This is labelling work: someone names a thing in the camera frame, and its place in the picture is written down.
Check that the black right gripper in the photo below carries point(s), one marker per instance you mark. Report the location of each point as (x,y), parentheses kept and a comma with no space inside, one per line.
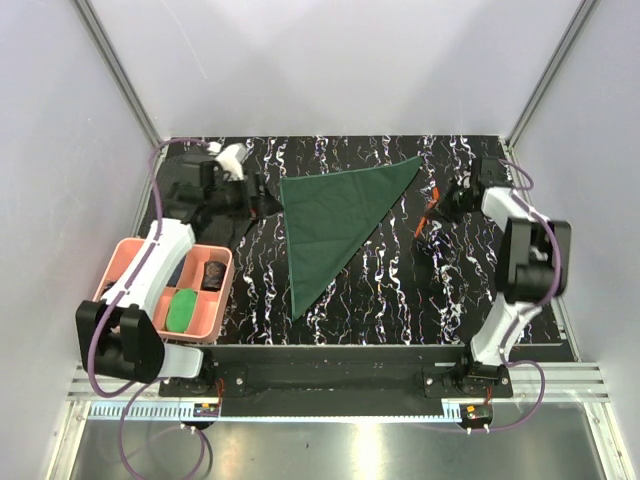
(442,210)

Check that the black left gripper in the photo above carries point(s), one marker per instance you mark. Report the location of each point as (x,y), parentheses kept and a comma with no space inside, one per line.
(263,205)

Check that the orange plastic fork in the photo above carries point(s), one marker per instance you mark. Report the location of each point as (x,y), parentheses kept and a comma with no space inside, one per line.
(429,207)

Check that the green cloth napkin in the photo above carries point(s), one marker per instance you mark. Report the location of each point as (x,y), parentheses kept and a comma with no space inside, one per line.
(328,217)

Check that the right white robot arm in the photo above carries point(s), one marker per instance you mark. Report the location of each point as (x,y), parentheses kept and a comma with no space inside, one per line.
(532,263)

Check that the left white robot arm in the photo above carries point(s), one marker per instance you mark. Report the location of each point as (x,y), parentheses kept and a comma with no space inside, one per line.
(116,336)

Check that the dark brown rolled cloth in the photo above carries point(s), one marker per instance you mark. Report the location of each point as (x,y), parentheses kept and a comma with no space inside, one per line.
(213,276)

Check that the dark pinstriped shirt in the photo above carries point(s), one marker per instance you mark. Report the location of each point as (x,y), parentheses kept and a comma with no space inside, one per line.
(196,190)

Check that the navy folded cloth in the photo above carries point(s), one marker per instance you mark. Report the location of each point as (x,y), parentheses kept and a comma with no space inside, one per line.
(176,274)

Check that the pink compartment tray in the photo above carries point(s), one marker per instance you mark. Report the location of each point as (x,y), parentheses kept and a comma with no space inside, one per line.
(209,307)

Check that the green rolled cloth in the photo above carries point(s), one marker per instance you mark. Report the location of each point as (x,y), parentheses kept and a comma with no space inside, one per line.
(180,311)

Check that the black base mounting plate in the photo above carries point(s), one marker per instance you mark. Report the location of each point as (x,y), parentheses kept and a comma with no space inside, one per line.
(315,405)

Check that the aluminium frame rail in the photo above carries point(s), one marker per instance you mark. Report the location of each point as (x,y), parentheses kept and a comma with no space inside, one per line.
(564,382)

